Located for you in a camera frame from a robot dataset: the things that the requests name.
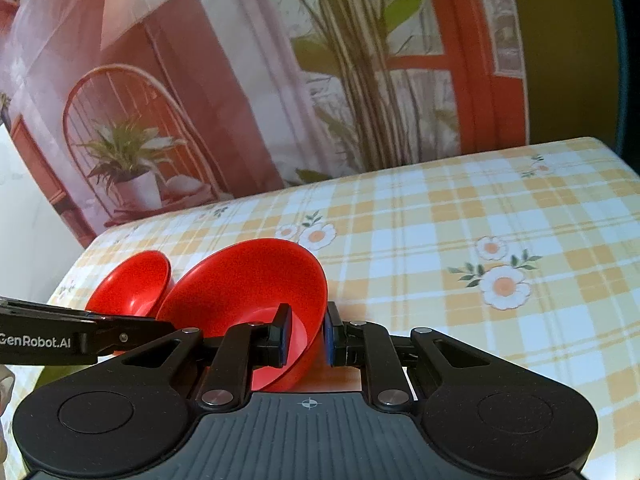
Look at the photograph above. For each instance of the white marble panel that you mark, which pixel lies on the white marble panel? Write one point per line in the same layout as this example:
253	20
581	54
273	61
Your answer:
20	240

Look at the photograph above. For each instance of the printed room backdrop cloth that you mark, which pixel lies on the printed room backdrop cloth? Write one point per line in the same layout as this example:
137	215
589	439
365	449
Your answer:
250	85

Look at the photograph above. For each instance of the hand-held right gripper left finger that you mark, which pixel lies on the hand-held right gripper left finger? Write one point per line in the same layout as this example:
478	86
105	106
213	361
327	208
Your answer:
281	332

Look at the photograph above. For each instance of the large red bowl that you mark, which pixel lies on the large red bowl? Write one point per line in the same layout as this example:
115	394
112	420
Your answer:
240	285

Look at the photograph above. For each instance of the teal curtain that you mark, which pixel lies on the teal curtain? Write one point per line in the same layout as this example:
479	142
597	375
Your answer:
627	60

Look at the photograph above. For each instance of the small red bowl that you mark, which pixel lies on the small red bowl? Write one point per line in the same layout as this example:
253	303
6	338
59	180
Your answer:
135	280

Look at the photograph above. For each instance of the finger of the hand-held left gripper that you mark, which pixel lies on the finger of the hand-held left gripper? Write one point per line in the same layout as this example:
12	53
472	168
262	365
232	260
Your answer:
130	332

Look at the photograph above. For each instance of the green dish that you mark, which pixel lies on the green dish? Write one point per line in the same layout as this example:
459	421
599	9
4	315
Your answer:
62	375

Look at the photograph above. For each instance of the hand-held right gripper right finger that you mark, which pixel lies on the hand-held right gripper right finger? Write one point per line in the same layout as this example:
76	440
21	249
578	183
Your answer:
330	337

